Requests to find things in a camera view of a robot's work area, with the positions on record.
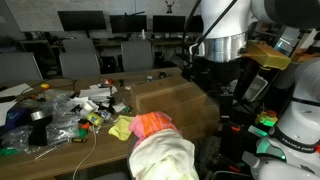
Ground yellow can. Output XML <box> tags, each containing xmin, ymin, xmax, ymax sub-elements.
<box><xmin>85</xmin><ymin>111</ymin><xmax>105</xmax><ymax>127</ymax></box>

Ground pink shirt orange print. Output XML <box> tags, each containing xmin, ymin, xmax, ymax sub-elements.
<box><xmin>128</xmin><ymin>111</ymin><xmax>181</xmax><ymax>150</ymax></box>

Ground large cardboard box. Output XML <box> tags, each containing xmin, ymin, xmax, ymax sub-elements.
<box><xmin>130</xmin><ymin>74</ymin><xmax>221</xmax><ymax>142</ymax></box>

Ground white and green towel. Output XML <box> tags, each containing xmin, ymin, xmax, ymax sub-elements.
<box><xmin>128</xmin><ymin>129</ymin><xmax>200</xmax><ymax>180</ymax></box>

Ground grey office chair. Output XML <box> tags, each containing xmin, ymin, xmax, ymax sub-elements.
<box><xmin>0</xmin><ymin>52</ymin><xmax>44</xmax><ymax>84</ymax></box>
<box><xmin>59</xmin><ymin>52</ymin><xmax>101</xmax><ymax>79</ymax></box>
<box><xmin>62</xmin><ymin>38</ymin><xmax>97</xmax><ymax>54</ymax></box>
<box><xmin>120</xmin><ymin>40</ymin><xmax>154</xmax><ymax>72</ymax></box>

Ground thin white cable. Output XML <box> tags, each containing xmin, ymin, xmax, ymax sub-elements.
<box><xmin>72</xmin><ymin>126</ymin><xmax>98</xmax><ymax>180</ymax></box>

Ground white paper stack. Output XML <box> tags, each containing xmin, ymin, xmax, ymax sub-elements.
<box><xmin>78</xmin><ymin>83</ymin><xmax>119</xmax><ymax>102</ymax></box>

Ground green red plastic object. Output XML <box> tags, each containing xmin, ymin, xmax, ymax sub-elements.
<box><xmin>255</xmin><ymin>109</ymin><xmax>279</xmax><ymax>128</ymax></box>

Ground white cup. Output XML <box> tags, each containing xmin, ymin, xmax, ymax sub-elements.
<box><xmin>80</xmin><ymin>101</ymin><xmax>97</xmax><ymax>115</ymax></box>

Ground yellow cloth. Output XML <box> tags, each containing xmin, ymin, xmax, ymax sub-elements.
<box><xmin>107</xmin><ymin>114</ymin><xmax>136</xmax><ymax>142</ymax></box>

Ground white paper sheet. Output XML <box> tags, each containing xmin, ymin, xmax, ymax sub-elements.
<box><xmin>0</xmin><ymin>83</ymin><xmax>34</xmax><ymax>99</ymax></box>

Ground black computer monitor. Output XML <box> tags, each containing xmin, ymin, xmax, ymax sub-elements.
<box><xmin>152</xmin><ymin>14</ymin><xmax>186</xmax><ymax>34</ymax></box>
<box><xmin>186</xmin><ymin>14</ymin><xmax>204</xmax><ymax>34</ymax></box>
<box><xmin>109</xmin><ymin>13</ymin><xmax>148</xmax><ymax>34</ymax></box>
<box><xmin>57</xmin><ymin>10</ymin><xmax>108</xmax><ymax>33</ymax></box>

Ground small green toy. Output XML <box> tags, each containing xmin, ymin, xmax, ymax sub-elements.
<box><xmin>76</xmin><ymin>127</ymin><xmax>89</xmax><ymax>139</ymax></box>

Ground clear plastic bag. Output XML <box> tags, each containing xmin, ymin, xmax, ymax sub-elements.
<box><xmin>0</xmin><ymin>89</ymin><xmax>83</xmax><ymax>154</ymax></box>

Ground yellow wrist camera mount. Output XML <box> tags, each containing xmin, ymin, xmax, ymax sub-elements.
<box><xmin>241</xmin><ymin>40</ymin><xmax>292</xmax><ymax>71</ymax></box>

